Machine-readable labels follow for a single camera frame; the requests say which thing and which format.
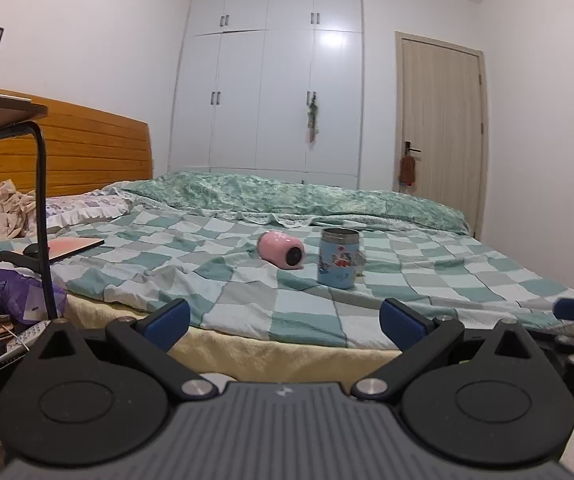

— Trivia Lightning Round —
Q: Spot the blue cartoon printed cup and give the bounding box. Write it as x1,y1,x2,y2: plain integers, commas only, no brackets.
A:
317,228,360,289

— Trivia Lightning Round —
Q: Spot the pink cup lying down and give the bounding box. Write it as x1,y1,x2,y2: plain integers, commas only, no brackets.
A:
257,231,305,270

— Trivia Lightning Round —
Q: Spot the yellow mattress pad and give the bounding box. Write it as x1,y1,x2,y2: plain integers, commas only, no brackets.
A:
64,294,403,394

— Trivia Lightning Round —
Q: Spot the pink tablet on bed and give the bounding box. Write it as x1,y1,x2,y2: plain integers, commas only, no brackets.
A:
48,237,105,263

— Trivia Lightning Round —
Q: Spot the purple plastic package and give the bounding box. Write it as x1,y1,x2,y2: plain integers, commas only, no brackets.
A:
0,269,48,325

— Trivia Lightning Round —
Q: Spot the green checkered bed sheet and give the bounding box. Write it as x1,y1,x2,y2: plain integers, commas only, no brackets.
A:
51,207,573,350

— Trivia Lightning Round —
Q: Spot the floral pillow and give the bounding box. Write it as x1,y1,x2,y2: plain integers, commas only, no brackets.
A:
45,194,130,233

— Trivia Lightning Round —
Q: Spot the green floral duvet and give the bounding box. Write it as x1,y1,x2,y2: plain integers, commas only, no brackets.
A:
112,171,470,235

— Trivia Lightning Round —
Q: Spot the floral crumpled cloth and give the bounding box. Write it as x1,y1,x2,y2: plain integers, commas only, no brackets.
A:
0,180,37,242

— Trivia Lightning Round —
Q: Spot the wooden headboard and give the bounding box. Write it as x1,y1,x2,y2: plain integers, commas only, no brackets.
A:
0,96,153,197

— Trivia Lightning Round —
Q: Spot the beige wooden door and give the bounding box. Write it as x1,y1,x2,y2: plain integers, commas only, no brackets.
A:
394,32,488,236

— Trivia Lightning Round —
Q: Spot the black table stand pole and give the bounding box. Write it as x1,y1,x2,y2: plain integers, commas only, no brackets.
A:
0,122,58,321

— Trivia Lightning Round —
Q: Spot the dried flower bundle hanging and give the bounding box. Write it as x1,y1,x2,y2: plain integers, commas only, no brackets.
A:
307,91,319,143

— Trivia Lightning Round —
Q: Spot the white built-in wardrobe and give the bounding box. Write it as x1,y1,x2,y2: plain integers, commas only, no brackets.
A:
168,0,363,188

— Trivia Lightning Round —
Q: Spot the brown plush on handle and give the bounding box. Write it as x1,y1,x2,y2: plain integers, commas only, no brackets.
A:
399,154,416,191

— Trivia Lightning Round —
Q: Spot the black door handle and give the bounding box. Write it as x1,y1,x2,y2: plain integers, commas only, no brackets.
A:
404,141,421,155

